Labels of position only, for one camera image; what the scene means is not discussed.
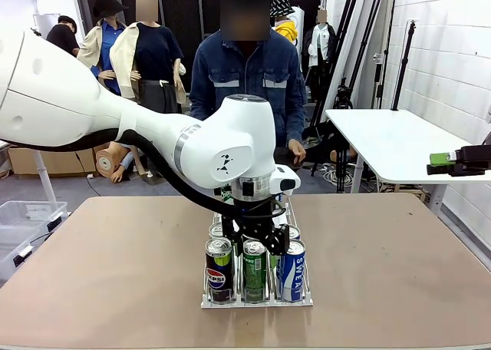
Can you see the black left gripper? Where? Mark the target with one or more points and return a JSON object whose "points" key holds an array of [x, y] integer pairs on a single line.
{"points": [[253, 215]]}

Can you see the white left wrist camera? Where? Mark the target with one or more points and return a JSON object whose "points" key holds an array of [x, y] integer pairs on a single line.
{"points": [[285, 179]]}

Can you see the patterned bucket hat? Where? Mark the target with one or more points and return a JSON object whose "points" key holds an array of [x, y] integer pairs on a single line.
{"points": [[282, 6]]}

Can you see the black camera tripod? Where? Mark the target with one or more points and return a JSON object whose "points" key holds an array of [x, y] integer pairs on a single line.
{"points": [[342, 96]]}

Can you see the mannequin in white jacket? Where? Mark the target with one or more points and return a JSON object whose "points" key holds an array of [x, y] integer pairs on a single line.
{"points": [[320, 43]]}

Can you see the wooden crate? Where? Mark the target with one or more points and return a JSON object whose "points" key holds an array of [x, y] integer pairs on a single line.
{"points": [[412, 192]]}

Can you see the leaning black stand poles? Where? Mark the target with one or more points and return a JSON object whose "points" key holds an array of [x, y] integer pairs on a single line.
{"points": [[353, 16]]}

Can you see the person's left forearm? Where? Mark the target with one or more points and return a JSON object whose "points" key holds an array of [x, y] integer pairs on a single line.
{"points": [[295, 119]]}

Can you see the person in black cap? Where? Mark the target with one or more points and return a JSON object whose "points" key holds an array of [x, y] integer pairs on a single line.
{"points": [[63, 39]]}

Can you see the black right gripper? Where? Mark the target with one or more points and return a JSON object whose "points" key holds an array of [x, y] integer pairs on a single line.
{"points": [[473, 160]]}

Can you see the mannequin blue shirt beige coat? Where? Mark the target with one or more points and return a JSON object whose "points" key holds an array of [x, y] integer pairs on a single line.
{"points": [[107, 47]]}

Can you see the blue Pocari Sweat can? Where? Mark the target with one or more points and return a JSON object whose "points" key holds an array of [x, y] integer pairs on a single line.
{"points": [[293, 277], [294, 233]]}

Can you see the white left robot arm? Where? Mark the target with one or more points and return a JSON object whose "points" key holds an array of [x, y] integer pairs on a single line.
{"points": [[76, 108]]}

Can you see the mannequin in yellow jacket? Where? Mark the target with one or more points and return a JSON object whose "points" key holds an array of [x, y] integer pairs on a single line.
{"points": [[287, 31]]}

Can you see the black Pepsi can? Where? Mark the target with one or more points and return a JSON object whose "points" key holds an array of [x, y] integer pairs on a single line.
{"points": [[215, 231], [219, 277]]}

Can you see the person in denim jacket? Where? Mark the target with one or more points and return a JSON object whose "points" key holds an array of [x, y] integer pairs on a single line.
{"points": [[245, 77]]}

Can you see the person's left hand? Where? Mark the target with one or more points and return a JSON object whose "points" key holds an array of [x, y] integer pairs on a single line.
{"points": [[296, 150]]}

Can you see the lying mannequin torso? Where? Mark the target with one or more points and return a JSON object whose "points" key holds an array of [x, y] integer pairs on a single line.
{"points": [[105, 162]]}

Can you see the black bucket hat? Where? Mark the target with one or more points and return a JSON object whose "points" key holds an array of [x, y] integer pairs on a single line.
{"points": [[107, 6]]}

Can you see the white can dispenser rack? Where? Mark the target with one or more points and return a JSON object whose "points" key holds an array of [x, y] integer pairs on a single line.
{"points": [[257, 305]]}

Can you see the black light stand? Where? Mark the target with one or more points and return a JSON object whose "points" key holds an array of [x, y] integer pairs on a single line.
{"points": [[403, 70]]}

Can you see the clear plastic storage box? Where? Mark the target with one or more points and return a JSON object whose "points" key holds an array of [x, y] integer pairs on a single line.
{"points": [[11, 250], [30, 212]]}

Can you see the mannequin navy tee cream jacket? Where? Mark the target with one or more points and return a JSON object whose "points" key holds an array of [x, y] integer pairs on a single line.
{"points": [[153, 50]]}

